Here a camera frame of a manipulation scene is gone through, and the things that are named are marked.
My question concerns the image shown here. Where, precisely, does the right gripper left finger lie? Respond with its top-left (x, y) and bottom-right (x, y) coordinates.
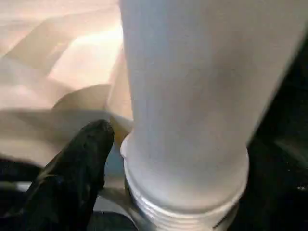
top-left (21, 119), bottom-right (115, 231)

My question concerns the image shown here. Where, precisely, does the white plastic table leg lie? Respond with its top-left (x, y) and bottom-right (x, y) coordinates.
top-left (119, 0), bottom-right (308, 231)

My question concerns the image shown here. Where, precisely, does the black table mat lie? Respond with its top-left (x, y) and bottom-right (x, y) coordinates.
top-left (0, 31), bottom-right (308, 231)

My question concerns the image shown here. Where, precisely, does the white plastic table top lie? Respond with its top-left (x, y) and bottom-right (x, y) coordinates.
top-left (0, 0), bottom-right (241, 231)

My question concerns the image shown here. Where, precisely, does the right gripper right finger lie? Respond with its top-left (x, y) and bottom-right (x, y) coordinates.
top-left (237, 143), bottom-right (308, 231)

